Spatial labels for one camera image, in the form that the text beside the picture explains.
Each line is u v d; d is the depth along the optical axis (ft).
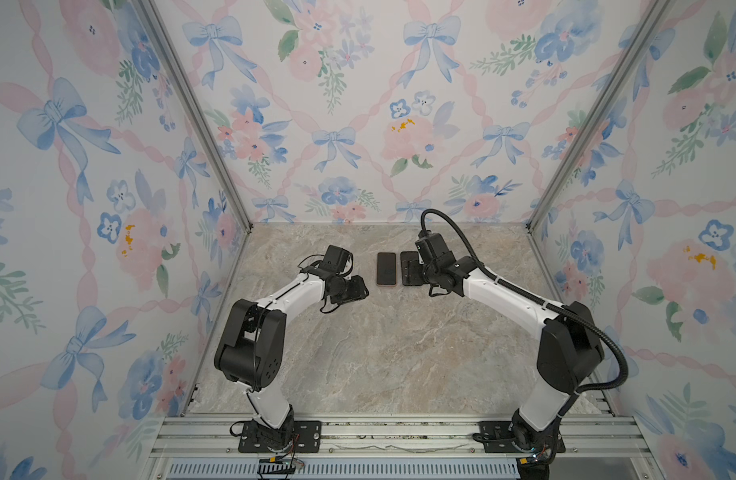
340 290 2.56
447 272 2.10
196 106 2.81
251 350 1.56
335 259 2.46
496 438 2.40
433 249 2.22
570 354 1.51
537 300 1.66
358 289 2.74
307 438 2.44
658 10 2.23
